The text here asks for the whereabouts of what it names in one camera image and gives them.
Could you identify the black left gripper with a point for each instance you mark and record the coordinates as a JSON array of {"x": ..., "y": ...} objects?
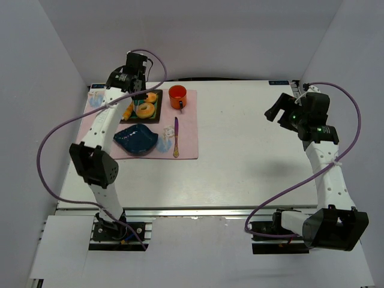
[{"x": 138, "y": 96}]

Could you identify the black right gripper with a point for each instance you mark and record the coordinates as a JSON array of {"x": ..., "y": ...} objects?
[{"x": 282, "y": 108}]

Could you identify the oblong orange bread roll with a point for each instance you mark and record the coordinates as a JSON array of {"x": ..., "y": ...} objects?
[{"x": 126, "y": 115}]

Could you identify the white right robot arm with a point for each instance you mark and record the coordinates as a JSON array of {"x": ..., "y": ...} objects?
[{"x": 337, "y": 224}]

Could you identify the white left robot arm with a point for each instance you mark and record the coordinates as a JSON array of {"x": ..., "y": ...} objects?
[{"x": 91, "y": 157}]

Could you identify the small round bun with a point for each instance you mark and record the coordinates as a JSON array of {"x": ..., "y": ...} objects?
[{"x": 151, "y": 97}]

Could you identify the orange mug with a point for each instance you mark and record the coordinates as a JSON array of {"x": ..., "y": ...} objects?
[{"x": 178, "y": 97}]

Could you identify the black square tray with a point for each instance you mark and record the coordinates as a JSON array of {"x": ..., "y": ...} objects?
[{"x": 156, "y": 116}]

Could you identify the pink printed placemat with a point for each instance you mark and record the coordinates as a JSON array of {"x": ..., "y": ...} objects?
[{"x": 187, "y": 133}]

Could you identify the dark blue leaf plate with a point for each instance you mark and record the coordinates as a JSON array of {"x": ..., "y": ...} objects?
[{"x": 137, "y": 140}]

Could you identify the purple iridescent knife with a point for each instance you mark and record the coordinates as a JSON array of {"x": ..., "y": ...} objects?
[{"x": 176, "y": 130}]

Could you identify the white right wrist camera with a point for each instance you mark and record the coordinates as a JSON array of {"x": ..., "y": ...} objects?
[{"x": 308, "y": 88}]

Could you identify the glazed ring doughnut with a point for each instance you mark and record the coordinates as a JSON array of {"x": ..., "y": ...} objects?
[{"x": 145, "y": 110}]

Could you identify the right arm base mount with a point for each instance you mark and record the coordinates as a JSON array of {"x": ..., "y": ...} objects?
[{"x": 277, "y": 245}]

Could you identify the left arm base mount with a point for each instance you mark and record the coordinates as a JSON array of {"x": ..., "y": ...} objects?
[{"x": 106, "y": 239}]

